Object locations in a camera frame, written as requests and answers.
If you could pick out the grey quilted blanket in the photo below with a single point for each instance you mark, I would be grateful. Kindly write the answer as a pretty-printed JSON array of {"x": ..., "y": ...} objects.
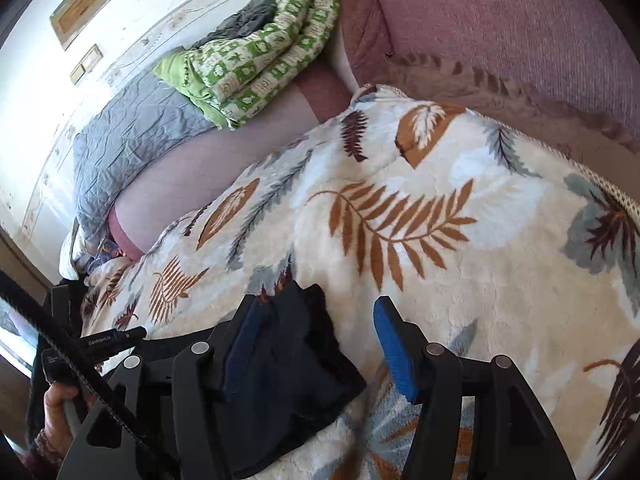
[{"x": 130, "y": 140}]

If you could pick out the small wooden wall frame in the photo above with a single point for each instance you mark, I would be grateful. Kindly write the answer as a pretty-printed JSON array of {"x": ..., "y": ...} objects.
[{"x": 86, "y": 64}]

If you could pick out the person's left hand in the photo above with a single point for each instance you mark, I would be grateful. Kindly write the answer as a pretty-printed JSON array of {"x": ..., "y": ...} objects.
[{"x": 57, "y": 412}]

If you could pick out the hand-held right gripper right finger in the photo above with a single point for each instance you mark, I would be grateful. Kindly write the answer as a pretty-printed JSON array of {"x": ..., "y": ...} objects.
[{"x": 397, "y": 355}]

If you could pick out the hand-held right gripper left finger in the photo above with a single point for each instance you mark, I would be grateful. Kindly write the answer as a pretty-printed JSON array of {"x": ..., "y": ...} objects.
[{"x": 243, "y": 355}]

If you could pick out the large wooden wall frame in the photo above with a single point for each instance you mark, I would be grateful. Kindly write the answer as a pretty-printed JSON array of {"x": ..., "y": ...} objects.
[{"x": 85, "y": 2}]

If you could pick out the leaf print fleece blanket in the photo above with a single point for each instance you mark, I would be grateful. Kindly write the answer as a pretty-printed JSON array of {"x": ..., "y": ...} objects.
[{"x": 400, "y": 240}]

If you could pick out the dark navy pants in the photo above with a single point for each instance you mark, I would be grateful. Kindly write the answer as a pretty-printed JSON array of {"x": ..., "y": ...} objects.
[{"x": 295, "y": 360}]

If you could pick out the person's left forearm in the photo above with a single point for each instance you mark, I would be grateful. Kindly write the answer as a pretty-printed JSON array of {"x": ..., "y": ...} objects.
[{"x": 42, "y": 455}]

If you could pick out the purple sofa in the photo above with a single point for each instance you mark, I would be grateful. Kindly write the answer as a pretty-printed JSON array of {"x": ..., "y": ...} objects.
[{"x": 500, "y": 15}]

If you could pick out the green patterned quilt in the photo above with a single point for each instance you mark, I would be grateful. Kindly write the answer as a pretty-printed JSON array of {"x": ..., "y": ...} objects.
[{"x": 260, "y": 45}]

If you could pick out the dark grey cloth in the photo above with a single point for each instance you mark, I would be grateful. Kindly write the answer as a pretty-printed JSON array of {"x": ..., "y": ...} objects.
[{"x": 250, "y": 15}]

